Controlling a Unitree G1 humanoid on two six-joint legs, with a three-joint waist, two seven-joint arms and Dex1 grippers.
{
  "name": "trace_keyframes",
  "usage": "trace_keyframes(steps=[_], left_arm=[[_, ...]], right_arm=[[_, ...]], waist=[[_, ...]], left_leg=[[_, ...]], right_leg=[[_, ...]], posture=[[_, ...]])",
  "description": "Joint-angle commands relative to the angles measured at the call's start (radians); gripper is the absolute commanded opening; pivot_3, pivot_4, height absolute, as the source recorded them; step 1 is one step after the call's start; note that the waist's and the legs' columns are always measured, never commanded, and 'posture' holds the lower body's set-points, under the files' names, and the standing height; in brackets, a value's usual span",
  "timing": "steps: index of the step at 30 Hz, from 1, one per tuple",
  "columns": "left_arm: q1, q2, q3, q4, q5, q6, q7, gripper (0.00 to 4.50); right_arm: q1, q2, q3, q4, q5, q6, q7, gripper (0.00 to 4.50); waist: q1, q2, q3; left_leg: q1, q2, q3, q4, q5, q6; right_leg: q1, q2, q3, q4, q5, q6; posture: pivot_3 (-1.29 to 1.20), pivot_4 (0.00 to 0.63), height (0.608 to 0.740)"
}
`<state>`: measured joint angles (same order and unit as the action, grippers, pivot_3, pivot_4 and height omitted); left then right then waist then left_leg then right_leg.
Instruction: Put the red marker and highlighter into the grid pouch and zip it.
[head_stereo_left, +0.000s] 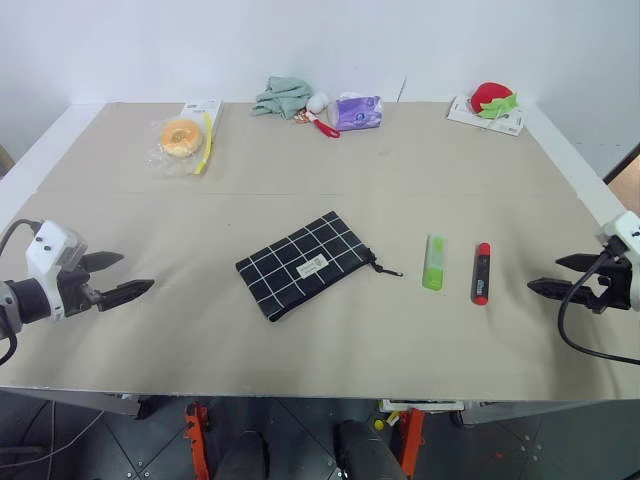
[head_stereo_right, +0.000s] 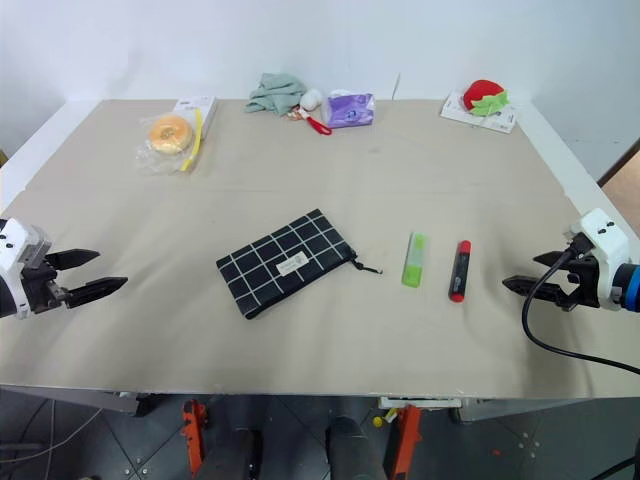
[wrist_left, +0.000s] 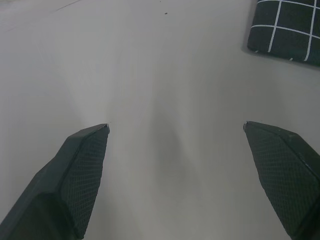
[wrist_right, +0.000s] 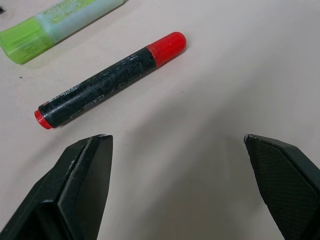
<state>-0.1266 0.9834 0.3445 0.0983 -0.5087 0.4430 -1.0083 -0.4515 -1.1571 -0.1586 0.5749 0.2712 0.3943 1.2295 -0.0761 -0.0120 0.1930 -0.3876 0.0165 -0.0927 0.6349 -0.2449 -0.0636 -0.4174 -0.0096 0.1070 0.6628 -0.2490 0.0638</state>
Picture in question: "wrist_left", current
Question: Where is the dark checked folded cloth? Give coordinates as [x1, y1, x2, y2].
[246, 0, 320, 67]

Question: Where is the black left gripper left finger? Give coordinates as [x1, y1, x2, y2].
[0, 123, 111, 240]

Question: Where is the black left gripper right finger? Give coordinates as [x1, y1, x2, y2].
[242, 121, 320, 240]

